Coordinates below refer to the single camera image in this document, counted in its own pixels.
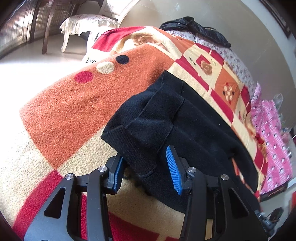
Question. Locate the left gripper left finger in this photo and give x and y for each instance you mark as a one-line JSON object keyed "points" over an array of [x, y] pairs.
{"points": [[60, 216]]}

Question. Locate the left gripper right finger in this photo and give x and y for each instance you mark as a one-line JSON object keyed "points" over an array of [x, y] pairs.
{"points": [[232, 217]]}

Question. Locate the black pants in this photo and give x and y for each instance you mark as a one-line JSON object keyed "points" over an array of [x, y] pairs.
{"points": [[170, 112]]}

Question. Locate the pink penguin print quilt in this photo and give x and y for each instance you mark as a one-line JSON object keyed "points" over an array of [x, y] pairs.
{"points": [[266, 121]]}

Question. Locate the orange red patterned blanket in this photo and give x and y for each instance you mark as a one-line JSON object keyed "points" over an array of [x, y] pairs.
{"points": [[50, 128]]}

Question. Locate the white floral bed sheet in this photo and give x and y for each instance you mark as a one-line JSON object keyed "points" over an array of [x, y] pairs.
{"points": [[233, 61]]}

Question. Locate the black garment on bed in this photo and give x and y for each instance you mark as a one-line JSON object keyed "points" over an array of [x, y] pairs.
{"points": [[188, 24]]}

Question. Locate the white chair with lace cover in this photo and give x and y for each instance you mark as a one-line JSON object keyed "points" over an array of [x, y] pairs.
{"points": [[110, 16]]}

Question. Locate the dark wooden table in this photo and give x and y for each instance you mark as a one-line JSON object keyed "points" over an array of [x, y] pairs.
{"points": [[51, 10]]}

